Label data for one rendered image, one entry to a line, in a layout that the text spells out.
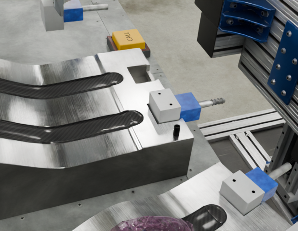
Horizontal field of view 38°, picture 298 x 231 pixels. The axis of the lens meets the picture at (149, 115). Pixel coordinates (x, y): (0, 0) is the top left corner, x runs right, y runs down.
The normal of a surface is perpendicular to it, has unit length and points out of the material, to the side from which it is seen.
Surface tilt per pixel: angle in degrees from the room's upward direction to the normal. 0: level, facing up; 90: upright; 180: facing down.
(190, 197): 0
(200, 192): 0
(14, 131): 28
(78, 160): 1
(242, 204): 90
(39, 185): 90
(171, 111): 90
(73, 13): 90
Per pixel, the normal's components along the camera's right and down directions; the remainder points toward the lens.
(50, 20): 0.34, 0.65
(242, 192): 0.07, -0.74
